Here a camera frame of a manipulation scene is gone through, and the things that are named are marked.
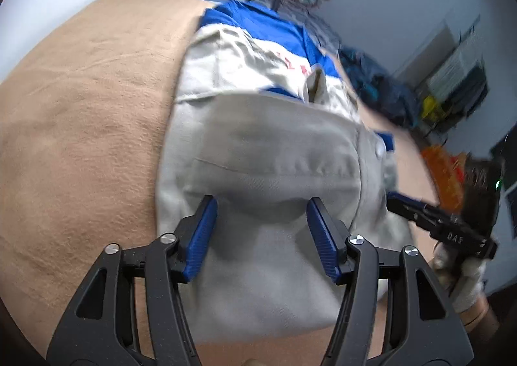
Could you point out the person's right hand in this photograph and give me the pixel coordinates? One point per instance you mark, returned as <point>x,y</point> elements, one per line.
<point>464,277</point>

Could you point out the dark screen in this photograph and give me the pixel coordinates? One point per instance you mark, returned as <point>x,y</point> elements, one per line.
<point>507,156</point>

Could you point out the tan blanket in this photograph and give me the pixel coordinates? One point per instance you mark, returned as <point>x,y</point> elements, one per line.
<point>80,127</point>

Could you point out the orange crate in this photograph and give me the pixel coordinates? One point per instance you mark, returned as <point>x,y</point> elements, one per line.
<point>442,166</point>

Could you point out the person's right forearm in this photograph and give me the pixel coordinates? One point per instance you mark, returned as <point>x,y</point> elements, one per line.
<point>482,319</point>

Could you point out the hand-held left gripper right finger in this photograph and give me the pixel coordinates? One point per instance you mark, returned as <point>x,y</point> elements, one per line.
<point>323,240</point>

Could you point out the pile of dark blue clothes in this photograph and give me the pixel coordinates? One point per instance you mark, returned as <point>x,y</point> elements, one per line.
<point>375,83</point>

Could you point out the rack of hanging clothes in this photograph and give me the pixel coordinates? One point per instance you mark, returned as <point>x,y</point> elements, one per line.
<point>470,79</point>

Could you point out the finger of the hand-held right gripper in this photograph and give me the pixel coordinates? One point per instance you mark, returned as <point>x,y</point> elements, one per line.
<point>408,206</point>

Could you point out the white board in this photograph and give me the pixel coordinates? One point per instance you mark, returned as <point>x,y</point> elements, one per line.
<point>434,52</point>

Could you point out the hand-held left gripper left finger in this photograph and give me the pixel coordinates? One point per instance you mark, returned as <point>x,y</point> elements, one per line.
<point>200,244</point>

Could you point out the grey and blue work jacket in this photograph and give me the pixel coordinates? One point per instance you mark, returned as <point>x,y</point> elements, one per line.
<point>262,139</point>

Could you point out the yellow bag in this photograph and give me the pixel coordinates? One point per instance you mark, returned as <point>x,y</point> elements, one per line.
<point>430,105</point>

